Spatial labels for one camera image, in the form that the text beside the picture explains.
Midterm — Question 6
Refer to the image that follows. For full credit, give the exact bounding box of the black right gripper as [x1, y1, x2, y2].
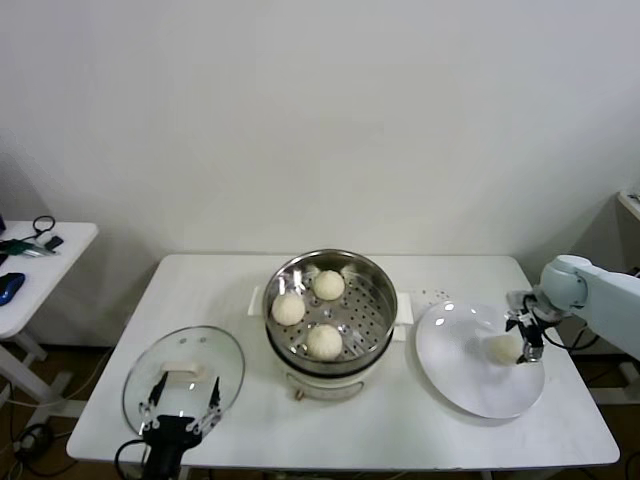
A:
[503, 292, 569, 365]

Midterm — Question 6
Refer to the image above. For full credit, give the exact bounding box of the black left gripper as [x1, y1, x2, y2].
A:
[137, 372, 224, 451]

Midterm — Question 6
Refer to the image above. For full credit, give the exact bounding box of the white steamed baozi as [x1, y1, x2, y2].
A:
[271, 293, 306, 326]
[312, 269, 346, 301]
[487, 335, 524, 365]
[304, 323, 344, 361]

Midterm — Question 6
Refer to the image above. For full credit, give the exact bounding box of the round glass lid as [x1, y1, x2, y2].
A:
[122, 325, 246, 435]

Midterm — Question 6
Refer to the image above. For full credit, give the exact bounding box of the stainless steel steamer basket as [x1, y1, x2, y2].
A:
[248, 248, 415, 374]

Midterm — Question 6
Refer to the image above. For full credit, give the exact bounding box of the white round plate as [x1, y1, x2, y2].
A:
[414, 299, 546, 419]

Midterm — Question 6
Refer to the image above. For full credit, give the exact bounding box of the blue computer mouse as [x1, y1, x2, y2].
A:
[0, 272, 26, 306]

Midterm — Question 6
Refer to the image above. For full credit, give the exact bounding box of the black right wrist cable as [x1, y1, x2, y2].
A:
[542, 319, 601, 354]

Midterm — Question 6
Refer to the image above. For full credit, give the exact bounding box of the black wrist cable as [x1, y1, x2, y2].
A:
[114, 438, 151, 477]
[542, 319, 601, 354]

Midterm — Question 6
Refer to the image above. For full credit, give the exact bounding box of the black floor cable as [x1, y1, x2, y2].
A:
[9, 423, 76, 476]
[569, 324, 631, 389]

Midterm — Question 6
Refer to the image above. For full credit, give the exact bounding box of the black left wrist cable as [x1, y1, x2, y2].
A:
[114, 438, 151, 477]

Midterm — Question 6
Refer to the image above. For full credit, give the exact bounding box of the green-handled tool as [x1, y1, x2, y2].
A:
[0, 238, 59, 257]

